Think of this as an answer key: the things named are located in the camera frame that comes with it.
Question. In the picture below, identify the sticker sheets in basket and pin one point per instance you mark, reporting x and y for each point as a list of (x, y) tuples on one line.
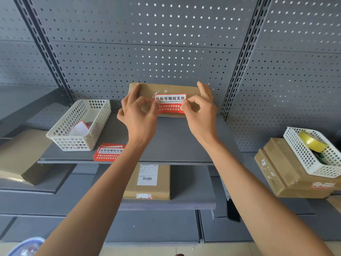
[(78, 128)]

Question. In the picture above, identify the person's left middle finger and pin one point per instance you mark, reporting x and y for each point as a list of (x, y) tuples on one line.
[(134, 92)]

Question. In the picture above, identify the person's left hand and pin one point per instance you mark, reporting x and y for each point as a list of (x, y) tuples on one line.
[(137, 122)]

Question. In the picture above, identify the person's left thumb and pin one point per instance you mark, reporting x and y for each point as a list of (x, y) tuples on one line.
[(154, 113)]

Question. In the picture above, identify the gray slotted shelf upright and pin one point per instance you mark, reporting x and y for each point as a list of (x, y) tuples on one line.
[(245, 58), (50, 58)]

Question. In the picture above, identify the person's right forearm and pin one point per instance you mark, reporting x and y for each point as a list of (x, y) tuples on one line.
[(255, 199)]

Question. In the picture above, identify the person's right middle finger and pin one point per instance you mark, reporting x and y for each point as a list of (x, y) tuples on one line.
[(203, 90)]

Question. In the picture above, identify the gray pegboard back panel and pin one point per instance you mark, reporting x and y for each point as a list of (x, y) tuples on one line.
[(149, 37)]

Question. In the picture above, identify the yellow tape roll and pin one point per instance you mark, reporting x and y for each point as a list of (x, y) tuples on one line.
[(311, 139)]

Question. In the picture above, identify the gray shelf bracket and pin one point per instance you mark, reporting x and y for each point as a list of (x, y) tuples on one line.
[(226, 187)]

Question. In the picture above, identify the person's left little finger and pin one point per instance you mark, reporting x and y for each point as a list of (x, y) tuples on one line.
[(120, 114)]

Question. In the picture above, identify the gray metal base shelf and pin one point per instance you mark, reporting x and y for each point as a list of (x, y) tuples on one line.
[(149, 226)]

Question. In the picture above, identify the blue and white plastic item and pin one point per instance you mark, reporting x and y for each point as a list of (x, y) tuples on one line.
[(26, 247)]

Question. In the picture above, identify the person's left forearm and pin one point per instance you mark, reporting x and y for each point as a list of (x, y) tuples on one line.
[(101, 199)]

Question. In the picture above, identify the white perforated plastic basket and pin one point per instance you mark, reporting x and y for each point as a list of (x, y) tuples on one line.
[(306, 157), (77, 141)]

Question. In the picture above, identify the person's right thumb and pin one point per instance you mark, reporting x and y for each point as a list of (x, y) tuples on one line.
[(187, 111)]

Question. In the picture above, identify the cardboard box with shipping label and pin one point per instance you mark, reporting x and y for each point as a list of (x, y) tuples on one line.
[(155, 187)]

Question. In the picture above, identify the red and white seal sticker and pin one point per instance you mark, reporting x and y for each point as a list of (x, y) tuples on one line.
[(170, 99)]

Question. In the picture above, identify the stack of red seal stickers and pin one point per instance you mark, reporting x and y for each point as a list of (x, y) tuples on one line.
[(108, 152)]

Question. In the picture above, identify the plain brown cardboard box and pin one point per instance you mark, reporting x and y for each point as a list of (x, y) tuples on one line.
[(18, 154)]

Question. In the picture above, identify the person's right hand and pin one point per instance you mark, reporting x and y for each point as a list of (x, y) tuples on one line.
[(203, 119)]

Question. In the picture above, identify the green tape roll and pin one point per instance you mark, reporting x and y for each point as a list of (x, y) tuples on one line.
[(321, 157)]

